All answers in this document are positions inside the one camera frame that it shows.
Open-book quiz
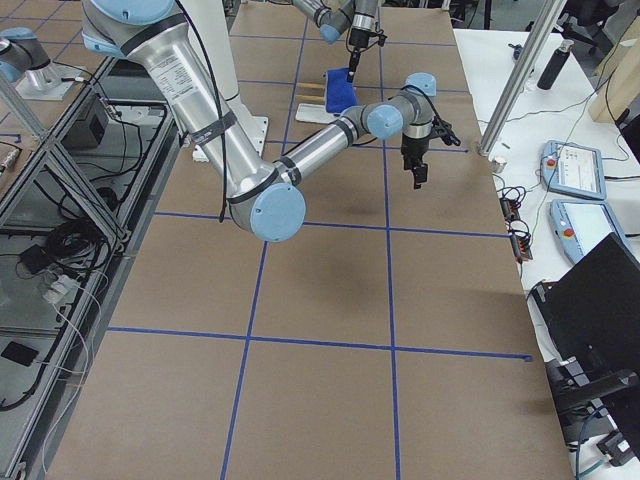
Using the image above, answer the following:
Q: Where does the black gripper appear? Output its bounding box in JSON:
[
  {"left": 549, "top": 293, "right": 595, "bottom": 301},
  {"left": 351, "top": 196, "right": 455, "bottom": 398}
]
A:
[
  {"left": 401, "top": 134, "right": 430, "bottom": 189},
  {"left": 347, "top": 27, "right": 371, "bottom": 82}
]

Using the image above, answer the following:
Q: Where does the blue microfiber towel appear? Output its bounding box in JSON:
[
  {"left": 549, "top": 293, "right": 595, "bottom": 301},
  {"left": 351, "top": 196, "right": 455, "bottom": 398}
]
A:
[{"left": 325, "top": 67, "right": 359, "bottom": 114}]

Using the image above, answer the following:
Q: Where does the left wooden rack dowel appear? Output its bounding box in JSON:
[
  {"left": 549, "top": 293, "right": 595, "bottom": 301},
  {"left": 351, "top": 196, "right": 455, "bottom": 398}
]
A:
[{"left": 296, "top": 82, "right": 326, "bottom": 90}]

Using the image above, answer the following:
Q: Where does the wooden rack dowel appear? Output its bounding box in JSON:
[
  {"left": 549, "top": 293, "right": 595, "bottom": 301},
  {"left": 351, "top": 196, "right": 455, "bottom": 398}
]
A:
[
  {"left": 296, "top": 95, "right": 325, "bottom": 104},
  {"left": 296, "top": 82, "right": 326, "bottom": 90}
]

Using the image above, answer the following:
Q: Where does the right wooden rack dowel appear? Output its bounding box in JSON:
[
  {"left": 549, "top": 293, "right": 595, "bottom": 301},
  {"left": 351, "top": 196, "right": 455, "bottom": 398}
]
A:
[{"left": 296, "top": 95, "right": 325, "bottom": 104}]

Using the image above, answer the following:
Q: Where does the small silver cylinder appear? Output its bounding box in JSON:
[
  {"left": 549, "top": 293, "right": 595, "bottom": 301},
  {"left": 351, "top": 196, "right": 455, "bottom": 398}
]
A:
[{"left": 491, "top": 156, "right": 507, "bottom": 174}]

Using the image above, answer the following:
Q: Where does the upper blue teach pendant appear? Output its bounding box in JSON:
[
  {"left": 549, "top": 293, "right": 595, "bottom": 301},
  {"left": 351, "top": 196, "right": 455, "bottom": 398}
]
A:
[{"left": 540, "top": 140, "right": 606, "bottom": 200}]

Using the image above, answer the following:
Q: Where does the blue teach pendant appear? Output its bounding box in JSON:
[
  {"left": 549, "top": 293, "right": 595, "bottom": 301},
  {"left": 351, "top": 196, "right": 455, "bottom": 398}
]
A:
[
  {"left": 550, "top": 199, "right": 628, "bottom": 264},
  {"left": 540, "top": 140, "right": 606, "bottom": 200}
]

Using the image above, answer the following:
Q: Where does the black water bottle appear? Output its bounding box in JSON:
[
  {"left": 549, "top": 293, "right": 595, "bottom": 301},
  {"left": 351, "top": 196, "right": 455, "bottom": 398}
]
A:
[{"left": 537, "top": 39, "right": 574, "bottom": 90}]

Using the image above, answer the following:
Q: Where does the lower blue teach pendant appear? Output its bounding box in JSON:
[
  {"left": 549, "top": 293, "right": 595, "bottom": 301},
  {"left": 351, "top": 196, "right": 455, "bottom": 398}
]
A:
[{"left": 550, "top": 199, "right": 628, "bottom": 264}]

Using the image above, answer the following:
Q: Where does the black laptop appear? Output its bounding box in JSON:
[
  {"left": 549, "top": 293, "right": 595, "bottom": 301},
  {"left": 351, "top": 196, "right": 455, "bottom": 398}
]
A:
[{"left": 541, "top": 234, "right": 639, "bottom": 372}]

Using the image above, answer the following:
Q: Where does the black monitor stand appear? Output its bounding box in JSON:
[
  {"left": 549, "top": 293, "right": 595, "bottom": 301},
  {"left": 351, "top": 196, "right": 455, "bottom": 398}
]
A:
[{"left": 545, "top": 358, "right": 639, "bottom": 467}]

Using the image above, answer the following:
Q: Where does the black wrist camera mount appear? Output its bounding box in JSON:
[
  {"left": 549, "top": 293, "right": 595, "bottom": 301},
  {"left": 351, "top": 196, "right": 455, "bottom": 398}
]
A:
[{"left": 429, "top": 116, "right": 461, "bottom": 146}]

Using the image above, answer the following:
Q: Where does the white rack base plate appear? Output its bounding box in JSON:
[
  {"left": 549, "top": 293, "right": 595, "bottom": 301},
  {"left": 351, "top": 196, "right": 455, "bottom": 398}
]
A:
[{"left": 295, "top": 103, "right": 340, "bottom": 124}]

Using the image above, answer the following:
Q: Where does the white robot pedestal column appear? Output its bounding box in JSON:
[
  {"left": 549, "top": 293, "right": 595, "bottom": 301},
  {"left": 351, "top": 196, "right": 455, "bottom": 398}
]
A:
[{"left": 182, "top": 0, "right": 268, "bottom": 154}]

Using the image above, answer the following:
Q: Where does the aluminium frame post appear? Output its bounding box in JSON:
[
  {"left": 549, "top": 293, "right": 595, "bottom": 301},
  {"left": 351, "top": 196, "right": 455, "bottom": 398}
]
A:
[{"left": 478, "top": 0, "right": 566, "bottom": 157}]

